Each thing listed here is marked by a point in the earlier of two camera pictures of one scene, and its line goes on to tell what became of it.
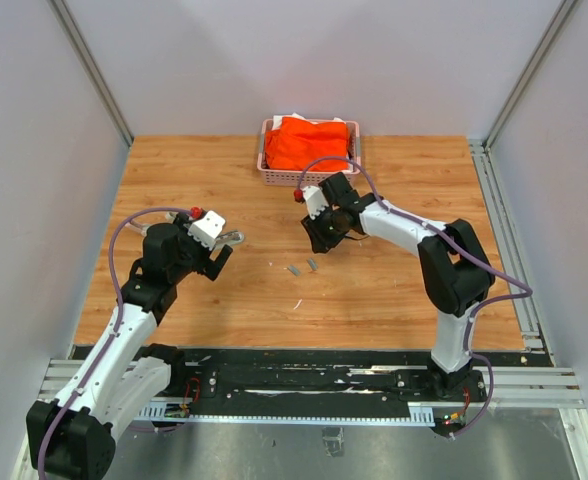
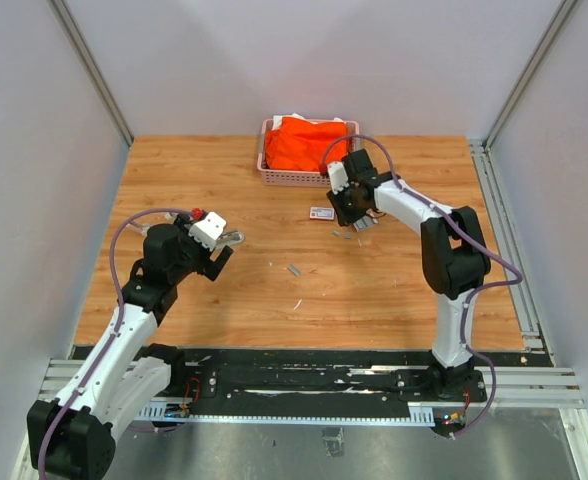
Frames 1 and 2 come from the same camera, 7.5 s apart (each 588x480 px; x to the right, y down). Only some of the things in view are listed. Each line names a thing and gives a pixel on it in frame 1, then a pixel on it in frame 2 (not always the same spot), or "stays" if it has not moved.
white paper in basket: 277,119 stays
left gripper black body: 196,257 stays
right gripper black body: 325,229 to 346,205
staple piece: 294,270 stays
